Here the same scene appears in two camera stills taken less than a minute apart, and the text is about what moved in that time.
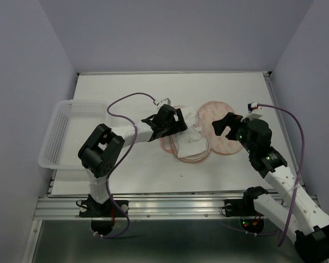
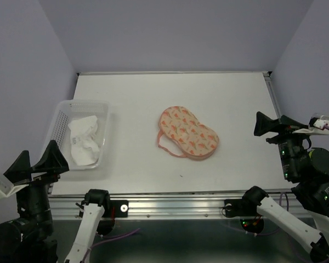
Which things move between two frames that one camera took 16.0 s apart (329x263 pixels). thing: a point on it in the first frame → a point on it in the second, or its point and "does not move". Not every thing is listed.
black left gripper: [178, 126] → [53, 156]
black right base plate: [244, 207] does not move
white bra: [189, 142] → [84, 141]
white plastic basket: [73, 123] does not move
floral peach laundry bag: [220, 143] → [181, 127]
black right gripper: [230, 119] → [264, 123]
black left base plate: [90, 208] does not move
